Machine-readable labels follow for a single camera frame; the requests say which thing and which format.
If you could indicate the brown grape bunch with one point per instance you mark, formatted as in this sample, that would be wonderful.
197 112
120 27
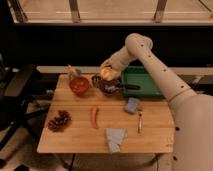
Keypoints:
59 122

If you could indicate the wooden folding table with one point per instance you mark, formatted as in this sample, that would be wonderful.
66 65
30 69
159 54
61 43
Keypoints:
80 137

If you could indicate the small metal cup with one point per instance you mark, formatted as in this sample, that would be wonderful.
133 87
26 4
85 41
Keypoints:
95 81

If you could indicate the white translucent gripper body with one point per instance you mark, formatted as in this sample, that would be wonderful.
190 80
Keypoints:
107 64

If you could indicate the purple bowl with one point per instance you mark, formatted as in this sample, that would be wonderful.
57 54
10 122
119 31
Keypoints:
104 83

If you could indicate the blue sponge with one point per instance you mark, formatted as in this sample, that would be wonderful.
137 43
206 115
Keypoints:
132 105

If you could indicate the black handled utensil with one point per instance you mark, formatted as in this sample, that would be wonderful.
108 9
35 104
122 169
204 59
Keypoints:
128 87

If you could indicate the green plastic tray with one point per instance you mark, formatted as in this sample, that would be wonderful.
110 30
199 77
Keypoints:
138 76

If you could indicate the red yellow apple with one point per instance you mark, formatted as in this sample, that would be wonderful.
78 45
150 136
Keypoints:
107 74

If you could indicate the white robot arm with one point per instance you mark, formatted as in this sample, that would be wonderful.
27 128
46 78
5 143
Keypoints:
193 113

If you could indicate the black office chair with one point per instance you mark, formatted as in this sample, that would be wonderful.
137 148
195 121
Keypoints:
15 95

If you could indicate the grey blue folded cloth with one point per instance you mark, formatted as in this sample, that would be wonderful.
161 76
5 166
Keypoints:
115 137

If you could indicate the red bowl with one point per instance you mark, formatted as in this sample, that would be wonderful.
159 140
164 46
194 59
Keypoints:
79 85

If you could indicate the orange carrot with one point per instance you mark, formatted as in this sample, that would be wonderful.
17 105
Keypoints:
94 113

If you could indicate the yellow bottle toy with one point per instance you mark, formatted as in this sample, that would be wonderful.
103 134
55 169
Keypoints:
73 73

